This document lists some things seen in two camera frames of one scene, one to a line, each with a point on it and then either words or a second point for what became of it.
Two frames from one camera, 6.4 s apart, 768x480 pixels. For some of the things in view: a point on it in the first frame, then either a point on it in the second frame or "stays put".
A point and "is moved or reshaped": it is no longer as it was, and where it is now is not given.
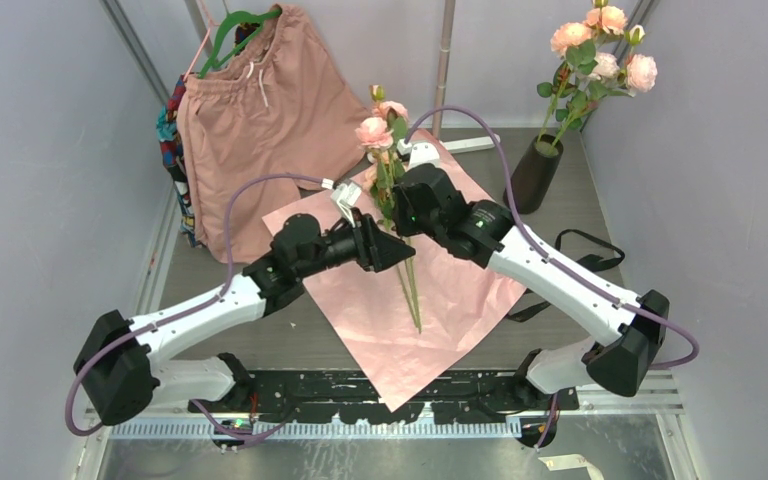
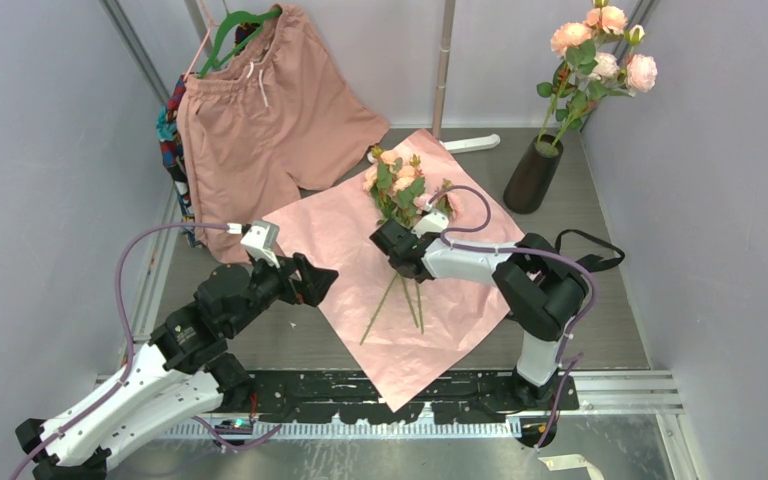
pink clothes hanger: x=202 y=43 stays put
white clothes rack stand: x=457 y=144 stays put
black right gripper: x=401 y=208 to x=396 y=245
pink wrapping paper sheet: x=398 y=326 stays put
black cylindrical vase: x=533 y=173 stays put
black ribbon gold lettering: x=598 y=262 stays put
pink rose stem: x=380 y=134 is moved or reshaped
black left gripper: x=366 y=241 to x=297 y=278
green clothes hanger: x=257 y=18 stays put
